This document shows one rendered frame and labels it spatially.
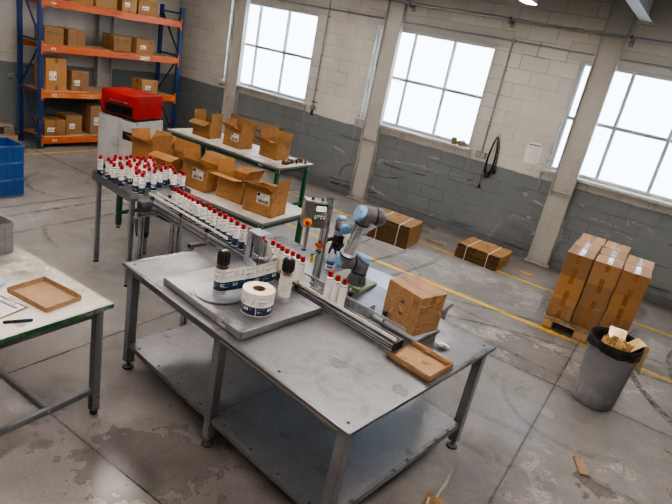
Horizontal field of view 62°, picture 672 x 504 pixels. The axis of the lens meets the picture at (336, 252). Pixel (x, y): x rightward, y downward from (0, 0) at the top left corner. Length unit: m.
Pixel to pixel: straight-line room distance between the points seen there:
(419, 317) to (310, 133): 7.13
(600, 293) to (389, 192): 4.33
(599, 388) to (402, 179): 5.29
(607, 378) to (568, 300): 1.50
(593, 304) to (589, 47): 3.67
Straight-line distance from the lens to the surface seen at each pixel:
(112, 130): 9.09
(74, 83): 10.46
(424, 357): 3.47
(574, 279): 6.47
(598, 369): 5.25
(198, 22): 12.21
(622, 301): 6.47
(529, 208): 8.77
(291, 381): 2.97
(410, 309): 3.60
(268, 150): 8.05
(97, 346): 3.74
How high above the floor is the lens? 2.50
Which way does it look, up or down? 20 degrees down
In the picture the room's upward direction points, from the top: 12 degrees clockwise
